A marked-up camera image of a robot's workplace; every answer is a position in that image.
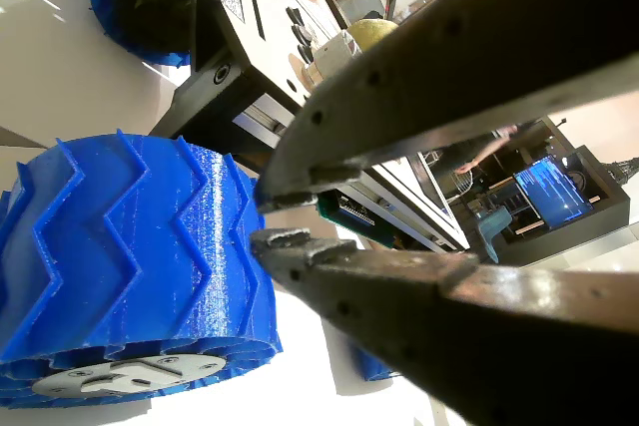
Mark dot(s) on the rover chassis wooden top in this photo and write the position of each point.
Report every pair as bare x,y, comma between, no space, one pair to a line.
224,97

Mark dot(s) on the red emergency stop button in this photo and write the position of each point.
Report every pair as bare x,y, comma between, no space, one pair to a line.
334,57

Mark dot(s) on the blue chair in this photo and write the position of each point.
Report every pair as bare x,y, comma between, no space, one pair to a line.
491,226

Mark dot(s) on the Eiffel tower model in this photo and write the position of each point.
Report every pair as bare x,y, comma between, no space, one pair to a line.
624,169

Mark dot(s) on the background person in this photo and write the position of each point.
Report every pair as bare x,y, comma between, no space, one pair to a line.
491,147

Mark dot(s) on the computer monitor blue screen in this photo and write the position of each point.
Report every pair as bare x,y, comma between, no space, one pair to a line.
554,191

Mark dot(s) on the black monitor cabinet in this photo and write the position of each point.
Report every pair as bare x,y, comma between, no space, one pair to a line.
606,201

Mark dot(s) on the black rocker switch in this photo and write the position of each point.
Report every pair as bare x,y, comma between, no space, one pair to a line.
306,54
301,34
293,14

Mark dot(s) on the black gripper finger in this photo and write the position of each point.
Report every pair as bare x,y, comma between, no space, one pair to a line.
474,336
449,72

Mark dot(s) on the yellow lemon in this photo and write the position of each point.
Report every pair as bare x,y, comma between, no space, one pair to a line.
372,32

